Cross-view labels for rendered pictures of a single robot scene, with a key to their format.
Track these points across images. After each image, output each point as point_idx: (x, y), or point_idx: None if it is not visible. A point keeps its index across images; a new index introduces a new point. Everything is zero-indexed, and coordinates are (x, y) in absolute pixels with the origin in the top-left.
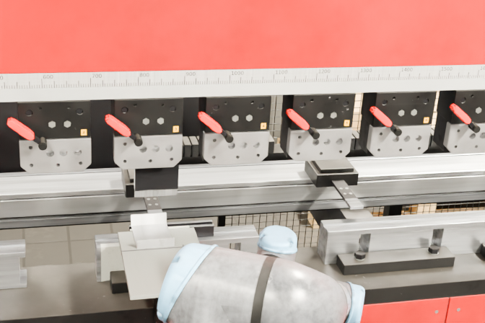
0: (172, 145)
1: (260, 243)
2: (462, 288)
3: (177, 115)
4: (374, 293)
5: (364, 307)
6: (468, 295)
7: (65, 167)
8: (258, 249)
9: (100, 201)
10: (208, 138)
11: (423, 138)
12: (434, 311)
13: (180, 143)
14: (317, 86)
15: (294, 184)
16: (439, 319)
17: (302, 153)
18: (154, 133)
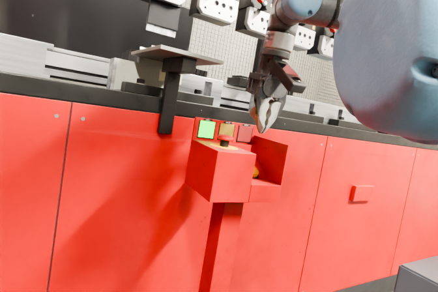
0: None
1: None
2: (334, 130)
3: None
4: (293, 122)
5: (287, 132)
6: (335, 137)
7: None
8: None
9: (106, 67)
10: None
11: (311, 38)
12: (321, 144)
13: None
14: None
15: (224, 87)
16: (322, 150)
17: (255, 25)
18: None
